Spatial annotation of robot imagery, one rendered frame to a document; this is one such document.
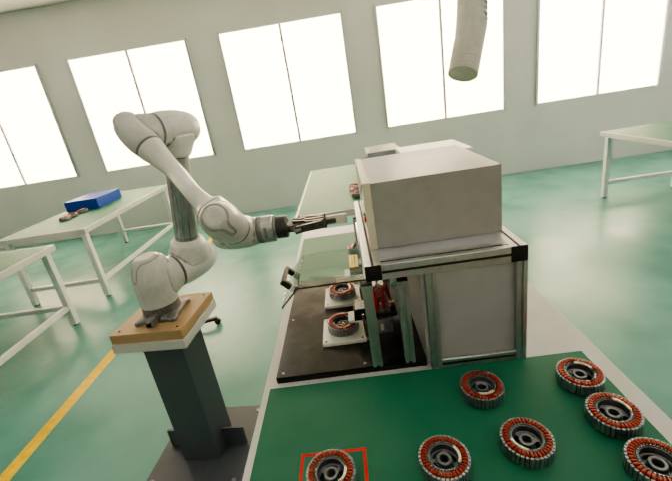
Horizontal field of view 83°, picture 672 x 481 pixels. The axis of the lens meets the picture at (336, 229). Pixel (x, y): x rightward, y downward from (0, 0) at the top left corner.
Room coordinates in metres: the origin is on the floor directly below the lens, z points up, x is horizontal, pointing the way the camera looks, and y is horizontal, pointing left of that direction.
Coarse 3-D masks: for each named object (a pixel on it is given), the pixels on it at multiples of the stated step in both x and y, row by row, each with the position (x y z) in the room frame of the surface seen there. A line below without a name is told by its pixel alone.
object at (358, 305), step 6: (360, 300) 1.18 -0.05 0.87; (354, 306) 1.15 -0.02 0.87; (360, 306) 1.14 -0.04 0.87; (348, 312) 1.18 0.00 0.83; (354, 312) 1.12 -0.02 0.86; (360, 312) 1.12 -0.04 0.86; (378, 312) 1.12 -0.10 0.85; (384, 312) 1.12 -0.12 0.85; (390, 312) 1.11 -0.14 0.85; (396, 312) 1.11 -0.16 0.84; (348, 318) 1.14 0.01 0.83; (354, 318) 1.14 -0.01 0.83; (360, 318) 1.12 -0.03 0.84
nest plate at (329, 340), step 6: (324, 324) 1.20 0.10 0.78; (360, 324) 1.17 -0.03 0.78; (324, 330) 1.17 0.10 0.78; (360, 330) 1.13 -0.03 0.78; (324, 336) 1.13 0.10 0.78; (330, 336) 1.12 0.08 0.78; (348, 336) 1.11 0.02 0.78; (354, 336) 1.10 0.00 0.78; (360, 336) 1.10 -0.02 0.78; (324, 342) 1.10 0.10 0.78; (330, 342) 1.09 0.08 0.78; (336, 342) 1.08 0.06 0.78; (342, 342) 1.08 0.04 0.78; (348, 342) 1.08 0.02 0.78; (354, 342) 1.08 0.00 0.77; (360, 342) 1.08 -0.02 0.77
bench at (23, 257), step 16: (0, 256) 2.99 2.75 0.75; (16, 256) 2.92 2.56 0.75; (32, 256) 2.86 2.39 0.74; (48, 256) 3.04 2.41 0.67; (0, 272) 2.57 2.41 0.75; (48, 272) 3.03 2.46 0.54; (64, 288) 3.06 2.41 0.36; (64, 304) 3.03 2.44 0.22; (48, 320) 2.81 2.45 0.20; (32, 336) 2.61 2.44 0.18; (16, 352) 2.44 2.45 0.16
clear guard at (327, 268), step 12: (324, 252) 1.20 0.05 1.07; (336, 252) 1.19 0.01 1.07; (348, 252) 1.17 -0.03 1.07; (360, 252) 1.15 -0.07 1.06; (300, 264) 1.15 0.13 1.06; (312, 264) 1.12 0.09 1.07; (324, 264) 1.11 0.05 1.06; (336, 264) 1.09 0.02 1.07; (348, 264) 1.08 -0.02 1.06; (360, 264) 1.06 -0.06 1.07; (300, 276) 1.05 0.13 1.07; (312, 276) 1.03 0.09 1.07; (324, 276) 1.02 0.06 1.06; (336, 276) 1.01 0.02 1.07; (348, 276) 0.99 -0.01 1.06; (360, 276) 0.98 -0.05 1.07; (300, 288) 0.97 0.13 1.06; (288, 300) 0.97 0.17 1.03
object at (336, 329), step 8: (344, 312) 1.20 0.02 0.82; (328, 320) 1.18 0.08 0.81; (336, 320) 1.18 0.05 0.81; (344, 320) 1.17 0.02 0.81; (328, 328) 1.14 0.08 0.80; (336, 328) 1.11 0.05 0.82; (344, 328) 1.11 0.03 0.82; (352, 328) 1.11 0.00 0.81; (336, 336) 1.11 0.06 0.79; (344, 336) 1.10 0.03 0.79
